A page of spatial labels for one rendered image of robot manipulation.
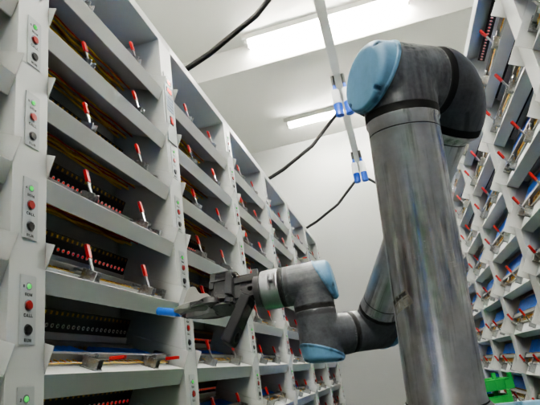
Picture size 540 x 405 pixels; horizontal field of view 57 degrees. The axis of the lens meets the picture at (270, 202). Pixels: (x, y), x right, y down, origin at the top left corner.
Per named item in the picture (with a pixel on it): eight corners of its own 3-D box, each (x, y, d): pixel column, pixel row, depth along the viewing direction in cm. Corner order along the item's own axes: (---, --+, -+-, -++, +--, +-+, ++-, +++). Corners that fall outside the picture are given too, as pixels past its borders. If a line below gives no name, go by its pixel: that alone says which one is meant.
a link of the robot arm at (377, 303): (478, 45, 90) (375, 324, 122) (422, 38, 85) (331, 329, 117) (525, 63, 80) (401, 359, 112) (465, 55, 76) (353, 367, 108)
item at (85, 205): (170, 256, 156) (182, 214, 159) (38, 199, 100) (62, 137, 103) (116, 244, 162) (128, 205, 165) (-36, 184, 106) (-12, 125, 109)
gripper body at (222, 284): (218, 287, 122) (264, 278, 120) (218, 320, 117) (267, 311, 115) (206, 274, 116) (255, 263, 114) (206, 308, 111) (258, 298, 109)
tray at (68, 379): (179, 384, 143) (189, 350, 145) (35, 400, 87) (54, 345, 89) (120, 366, 149) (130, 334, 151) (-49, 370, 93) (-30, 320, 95)
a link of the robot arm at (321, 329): (362, 357, 104) (351, 299, 108) (313, 365, 100) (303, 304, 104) (341, 361, 112) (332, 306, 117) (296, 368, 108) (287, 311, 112)
